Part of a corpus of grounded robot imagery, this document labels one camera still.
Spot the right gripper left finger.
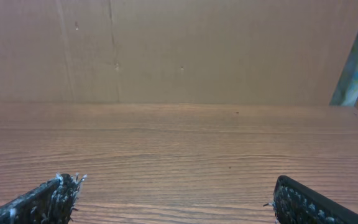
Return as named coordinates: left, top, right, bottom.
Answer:
left=0, top=173, right=87, bottom=224

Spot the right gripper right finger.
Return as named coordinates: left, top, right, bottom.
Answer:
left=266, top=175, right=358, bottom=224

